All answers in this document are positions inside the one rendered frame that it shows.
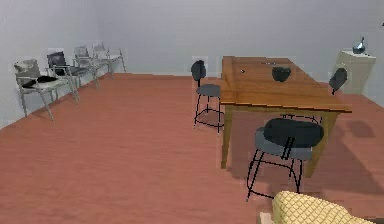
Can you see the grey metal armchair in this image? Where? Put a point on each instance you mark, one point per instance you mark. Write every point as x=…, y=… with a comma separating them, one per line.
x=65, y=68
x=110, y=56
x=87, y=60
x=35, y=83

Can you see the dark grey vase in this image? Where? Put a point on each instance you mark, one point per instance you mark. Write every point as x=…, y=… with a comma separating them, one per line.
x=359, y=48

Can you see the black round-back chair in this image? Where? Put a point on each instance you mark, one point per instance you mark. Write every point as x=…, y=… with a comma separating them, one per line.
x=206, y=89
x=290, y=136
x=338, y=78

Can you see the brown wooden table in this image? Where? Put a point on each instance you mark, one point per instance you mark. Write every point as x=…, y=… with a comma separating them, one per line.
x=253, y=87

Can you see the black cloth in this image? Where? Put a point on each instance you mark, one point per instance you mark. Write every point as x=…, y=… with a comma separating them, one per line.
x=39, y=81

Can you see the black bowl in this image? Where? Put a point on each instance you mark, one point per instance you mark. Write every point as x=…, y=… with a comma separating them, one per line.
x=281, y=73

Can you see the cream cabinet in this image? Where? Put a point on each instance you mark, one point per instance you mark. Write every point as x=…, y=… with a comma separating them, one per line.
x=356, y=70

